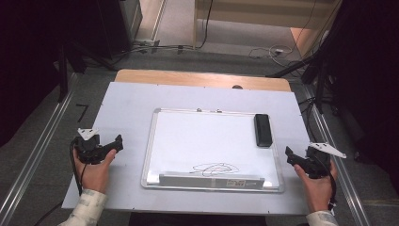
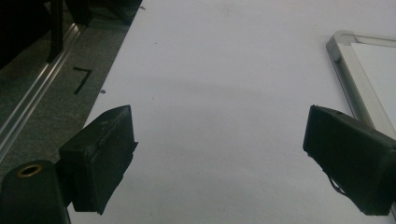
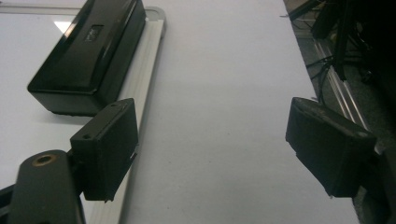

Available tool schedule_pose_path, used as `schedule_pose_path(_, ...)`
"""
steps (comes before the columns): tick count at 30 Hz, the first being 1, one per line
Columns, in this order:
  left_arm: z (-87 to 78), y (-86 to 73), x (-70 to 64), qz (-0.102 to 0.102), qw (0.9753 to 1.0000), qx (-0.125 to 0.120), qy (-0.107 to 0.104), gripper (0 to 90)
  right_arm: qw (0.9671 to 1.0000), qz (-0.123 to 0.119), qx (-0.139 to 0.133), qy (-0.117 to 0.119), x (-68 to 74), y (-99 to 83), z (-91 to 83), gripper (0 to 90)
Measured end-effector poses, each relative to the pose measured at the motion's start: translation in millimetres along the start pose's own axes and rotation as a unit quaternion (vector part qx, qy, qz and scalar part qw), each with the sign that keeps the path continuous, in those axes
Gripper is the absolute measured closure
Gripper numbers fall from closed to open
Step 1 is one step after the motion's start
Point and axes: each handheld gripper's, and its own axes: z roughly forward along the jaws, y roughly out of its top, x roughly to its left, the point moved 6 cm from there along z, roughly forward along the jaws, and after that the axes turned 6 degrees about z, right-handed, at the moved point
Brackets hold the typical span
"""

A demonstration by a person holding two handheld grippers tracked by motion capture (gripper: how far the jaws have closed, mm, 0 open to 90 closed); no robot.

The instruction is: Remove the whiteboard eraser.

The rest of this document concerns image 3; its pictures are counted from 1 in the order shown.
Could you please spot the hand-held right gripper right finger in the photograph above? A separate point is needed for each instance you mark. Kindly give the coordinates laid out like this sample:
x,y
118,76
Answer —
x,y
327,146

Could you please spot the white whiteboard with metal frame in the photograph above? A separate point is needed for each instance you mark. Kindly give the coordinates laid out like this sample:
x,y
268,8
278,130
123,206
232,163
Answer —
x,y
18,62

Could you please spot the metal floor rail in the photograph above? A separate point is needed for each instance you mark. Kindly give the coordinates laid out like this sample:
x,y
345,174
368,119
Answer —
x,y
342,93

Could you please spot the black whiteboard eraser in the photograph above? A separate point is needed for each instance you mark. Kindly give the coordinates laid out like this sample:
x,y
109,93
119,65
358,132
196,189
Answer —
x,y
84,62

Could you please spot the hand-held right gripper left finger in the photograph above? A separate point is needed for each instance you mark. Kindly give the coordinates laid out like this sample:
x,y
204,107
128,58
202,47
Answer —
x,y
104,149

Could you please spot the black metal stand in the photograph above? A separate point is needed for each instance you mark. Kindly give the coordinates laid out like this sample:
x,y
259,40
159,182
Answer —
x,y
342,31

